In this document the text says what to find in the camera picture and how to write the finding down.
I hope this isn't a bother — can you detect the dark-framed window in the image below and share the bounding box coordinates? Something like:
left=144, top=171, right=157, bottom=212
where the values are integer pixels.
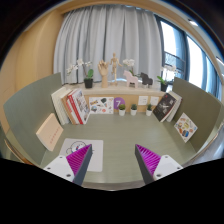
left=154, top=14, right=223, bottom=101

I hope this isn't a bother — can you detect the white wall socket plate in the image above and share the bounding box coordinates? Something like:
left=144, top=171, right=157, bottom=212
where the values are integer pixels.
left=149, top=95, right=160, bottom=107
left=137, top=95, right=149, bottom=106

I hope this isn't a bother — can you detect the black wooden horse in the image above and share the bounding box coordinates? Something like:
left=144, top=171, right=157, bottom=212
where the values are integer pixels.
left=139, top=72, right=154, bottom=89

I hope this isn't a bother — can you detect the round purple number sign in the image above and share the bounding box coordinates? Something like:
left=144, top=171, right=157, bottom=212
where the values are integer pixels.
left=113, top=96, right=126, bottom=111

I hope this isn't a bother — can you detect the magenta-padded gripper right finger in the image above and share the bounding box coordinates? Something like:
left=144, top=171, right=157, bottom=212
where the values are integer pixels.
left=134, top=143, right=184, bottom=185

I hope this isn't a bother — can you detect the white orchid in black pot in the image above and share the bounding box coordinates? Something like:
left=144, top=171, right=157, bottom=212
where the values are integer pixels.
left=65, top=58, right=95, bottom=89
left=156, top=64, right=179, bottom=93

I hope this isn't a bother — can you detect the small plant in white pot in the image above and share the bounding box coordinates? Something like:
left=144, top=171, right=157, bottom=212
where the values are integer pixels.
left=118, top=103, right=127, bottom=117
left=145, top=103, right=154, bottom=117
left=129, top=103, right=138, bottom=117

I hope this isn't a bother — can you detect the wooden hand model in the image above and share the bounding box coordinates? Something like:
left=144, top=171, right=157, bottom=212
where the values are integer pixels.
left=97, top=59, right=110, bottom=89

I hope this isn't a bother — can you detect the white orchid in small pot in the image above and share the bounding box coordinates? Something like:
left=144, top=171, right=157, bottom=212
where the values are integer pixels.
left=122, top=58, right=141, bottom=79

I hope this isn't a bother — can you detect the grey curtain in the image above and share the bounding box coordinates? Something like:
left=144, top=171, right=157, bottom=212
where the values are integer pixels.
left=53, top=3, right=163, bottom=84

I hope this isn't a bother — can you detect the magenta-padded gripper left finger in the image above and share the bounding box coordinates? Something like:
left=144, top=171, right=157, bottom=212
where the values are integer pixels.
left=43, top=143, right=94, bottom=187

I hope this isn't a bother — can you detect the beige booklet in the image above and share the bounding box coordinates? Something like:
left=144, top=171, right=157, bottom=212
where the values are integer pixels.
left=35, top=112, right=64, bottom=153

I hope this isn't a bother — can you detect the green desk partition panel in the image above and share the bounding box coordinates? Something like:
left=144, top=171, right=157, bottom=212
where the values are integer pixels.
left=3, top=72, right=64, bottom=166
left=171, top=77, right=221, bottom=153

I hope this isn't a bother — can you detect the pink wooden horse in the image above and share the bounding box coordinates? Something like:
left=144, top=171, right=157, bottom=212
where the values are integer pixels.
left=123, top=70, right=139, bottom=89

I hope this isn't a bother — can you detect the white mouse pad with drawing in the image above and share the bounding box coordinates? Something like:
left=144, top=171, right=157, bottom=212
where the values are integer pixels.
left=59, top=138, right=104, bottom=173

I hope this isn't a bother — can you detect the brown kraft notebook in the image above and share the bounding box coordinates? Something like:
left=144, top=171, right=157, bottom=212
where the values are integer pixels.
left=60, top=94, right=78, bottom=125

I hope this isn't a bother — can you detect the black book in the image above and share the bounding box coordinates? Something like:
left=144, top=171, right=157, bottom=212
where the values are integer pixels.
left=152, top=92, right=178, bottom=123

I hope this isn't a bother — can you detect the colourful sticker board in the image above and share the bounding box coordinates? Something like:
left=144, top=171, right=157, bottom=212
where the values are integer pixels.
left=173, top=112, right=199, bottom=144

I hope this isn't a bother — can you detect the thick white book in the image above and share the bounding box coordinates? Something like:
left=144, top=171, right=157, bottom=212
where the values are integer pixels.
left=50, top=87, right=71, bottom=126

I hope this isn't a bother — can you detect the white card with stickers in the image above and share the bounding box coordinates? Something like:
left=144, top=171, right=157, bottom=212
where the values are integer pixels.
left=88, top=96, right=115, bottom=115

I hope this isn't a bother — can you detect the red-spined book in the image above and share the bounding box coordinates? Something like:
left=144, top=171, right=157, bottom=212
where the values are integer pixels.
left=66, top=91, right=84, bottom=125

